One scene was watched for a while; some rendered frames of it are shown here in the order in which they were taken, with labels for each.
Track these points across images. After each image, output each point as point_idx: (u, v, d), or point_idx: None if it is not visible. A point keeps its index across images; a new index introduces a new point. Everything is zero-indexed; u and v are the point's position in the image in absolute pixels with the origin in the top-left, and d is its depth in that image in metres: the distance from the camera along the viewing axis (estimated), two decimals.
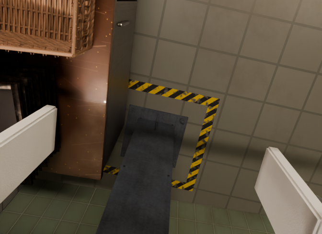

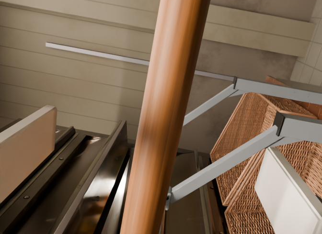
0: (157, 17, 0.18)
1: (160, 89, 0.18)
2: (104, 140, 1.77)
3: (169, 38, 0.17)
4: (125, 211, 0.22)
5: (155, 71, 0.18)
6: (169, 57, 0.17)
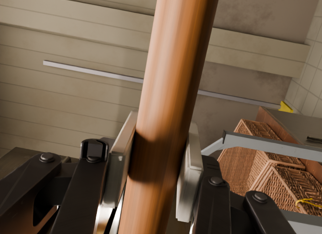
0: (152, 27, 0.15)
1: (156, 114, 0.15)
2: None
3: (166, 53, 0.14)
4: None
5: (150, 93, 0.15)
6: (167, 76, 0.14)
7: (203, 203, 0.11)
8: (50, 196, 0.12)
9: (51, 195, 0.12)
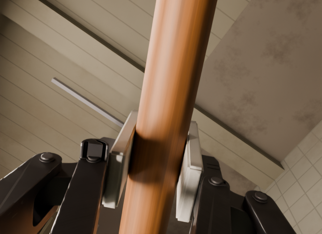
0: (152, 27, 0.15)
1: (156, 114, 0.15)
2: None
3: (166, 53, 0.14)
4: None
5: (150, 92, 0.15)
6: (166, 76, 0.14)
7: (203, 203, 0.11)
8: (50, 196, 0.12)
9: (51, 195, 0.12)
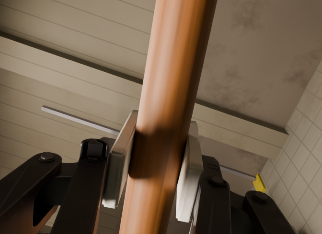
0: (151, 30, 0.15)
1: (156, 116, 0.15)
2: None
3: (166, 56, 0.14)
4: None
5: (150, 94, 0.15)
6: (166, 79, 0.14)
7: (203, 203, 0.11)
8: (50, 196, 0.12)
9: (51, 195, 0.12)
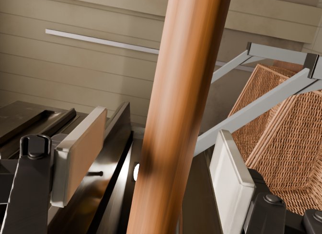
0: (163, 30, 0.15)
1: (167, 117, 0.15)
2: (106, 122, 1.70)
3: (178, 57, 0.14)
4: None
5: (161, 95, 0.15)
6: (178, 80, 0.14)
7: (255, 219, 0.11)
8: None
9: None
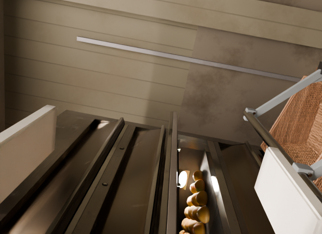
0: None
1: None
2: (155, 131, 1.76)
3: None
4: None
5: None
6: None
7: None
8: None
9: None
